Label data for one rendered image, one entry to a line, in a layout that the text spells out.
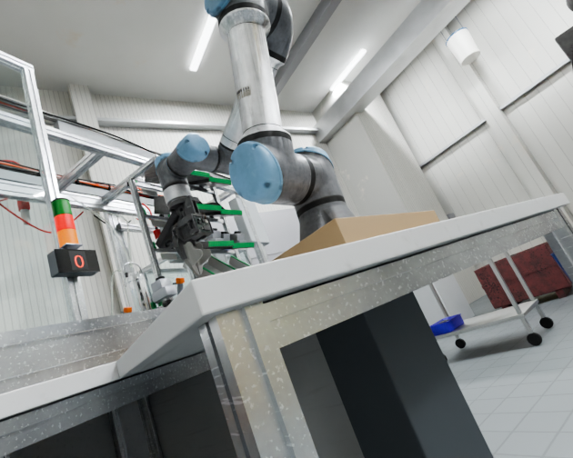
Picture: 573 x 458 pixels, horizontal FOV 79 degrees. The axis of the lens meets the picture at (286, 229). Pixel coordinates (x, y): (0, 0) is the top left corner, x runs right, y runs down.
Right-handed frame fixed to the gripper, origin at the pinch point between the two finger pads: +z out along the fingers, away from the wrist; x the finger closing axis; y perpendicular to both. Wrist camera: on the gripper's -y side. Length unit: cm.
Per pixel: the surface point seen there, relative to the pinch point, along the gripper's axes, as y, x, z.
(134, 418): -171, 100, 38
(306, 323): 46, -43, 24
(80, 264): -30.7, -10.2, -15.7
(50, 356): -3.5, -37.4, 12.8
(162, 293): -20.2, 6.4, -1.4
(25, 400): 4.4, -45.9, 19.1
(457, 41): 248, 694, -389
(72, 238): -30.8, -10.8, -24.2
